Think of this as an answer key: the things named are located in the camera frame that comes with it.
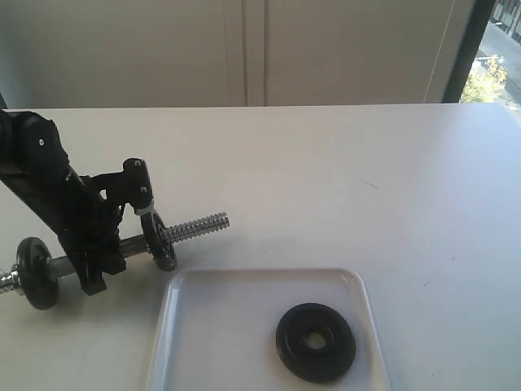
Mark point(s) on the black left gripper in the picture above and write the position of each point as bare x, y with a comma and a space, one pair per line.
88, 231

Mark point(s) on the chrome threaded dumbbell bar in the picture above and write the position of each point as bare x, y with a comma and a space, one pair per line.
129, 247

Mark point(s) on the black weight plate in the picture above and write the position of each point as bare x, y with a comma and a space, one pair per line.
315, 343

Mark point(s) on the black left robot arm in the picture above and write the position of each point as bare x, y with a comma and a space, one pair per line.
36, 168

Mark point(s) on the black plate near thread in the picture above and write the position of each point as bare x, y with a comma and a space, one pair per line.
158, 241

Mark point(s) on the black plate far end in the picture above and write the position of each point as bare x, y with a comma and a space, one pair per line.
39, 287

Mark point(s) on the white rectangular tray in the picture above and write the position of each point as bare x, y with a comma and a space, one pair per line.
216, 329

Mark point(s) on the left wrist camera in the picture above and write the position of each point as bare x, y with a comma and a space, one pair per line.
130, 186

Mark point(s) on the dark window frame post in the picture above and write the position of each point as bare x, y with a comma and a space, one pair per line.
469, 45

